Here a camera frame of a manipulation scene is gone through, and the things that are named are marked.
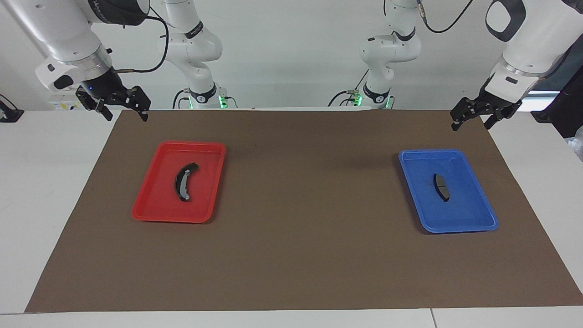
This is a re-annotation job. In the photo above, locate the grey brake pad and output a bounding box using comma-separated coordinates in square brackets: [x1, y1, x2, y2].
[433, 173, 451, 202]

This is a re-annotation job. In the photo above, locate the black equipment housing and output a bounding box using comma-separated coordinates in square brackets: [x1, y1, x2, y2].
[531, 46, 583, 138]

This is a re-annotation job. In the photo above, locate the blue plastic tray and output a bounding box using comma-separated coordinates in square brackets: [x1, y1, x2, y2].
[398, 149, 499, 234]

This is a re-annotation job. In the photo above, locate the black clamp device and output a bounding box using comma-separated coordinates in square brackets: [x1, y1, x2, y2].
[0, 94, 24, 123]

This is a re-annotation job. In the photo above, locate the clear plastic bag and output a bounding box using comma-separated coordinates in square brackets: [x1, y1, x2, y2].
[567, 127, 583, 161]

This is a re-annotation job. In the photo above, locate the black base cable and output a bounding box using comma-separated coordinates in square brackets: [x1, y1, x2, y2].
[172, 88, 192, 110]
[328, 68, 370, 108]

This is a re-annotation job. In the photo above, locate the brown table mat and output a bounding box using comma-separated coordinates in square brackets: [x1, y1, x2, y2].
[25, 109, 583, 313]

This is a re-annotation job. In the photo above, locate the curved dark brake pad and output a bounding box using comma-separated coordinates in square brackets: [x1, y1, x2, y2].
[174, 162, 200, 202]

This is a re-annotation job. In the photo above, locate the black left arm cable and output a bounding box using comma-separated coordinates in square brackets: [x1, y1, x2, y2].
[384, 0, 474, 34]

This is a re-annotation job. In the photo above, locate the black right base cable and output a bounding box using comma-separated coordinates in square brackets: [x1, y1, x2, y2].
[172, 88, 192, 110]

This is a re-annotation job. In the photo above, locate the black left base cable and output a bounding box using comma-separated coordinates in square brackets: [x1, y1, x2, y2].
[328, 68, 370, 108]

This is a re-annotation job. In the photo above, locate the red plastic tray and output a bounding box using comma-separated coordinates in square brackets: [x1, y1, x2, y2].
[131, 140, 227, 224]

